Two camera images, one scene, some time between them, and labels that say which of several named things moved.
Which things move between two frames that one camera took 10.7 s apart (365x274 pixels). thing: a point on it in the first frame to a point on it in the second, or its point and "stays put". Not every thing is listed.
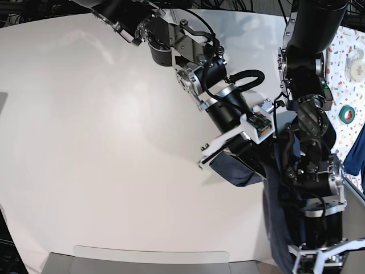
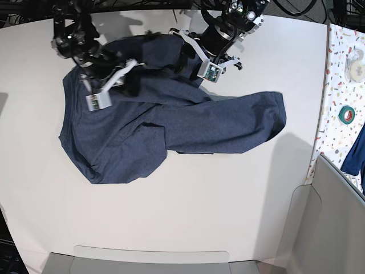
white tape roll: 355,65 stays put
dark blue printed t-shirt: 279,219 to 157,108
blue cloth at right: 355,160 stays put
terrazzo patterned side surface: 345,57 stays put
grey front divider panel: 88,260 stays put
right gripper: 323,226 to 214,43
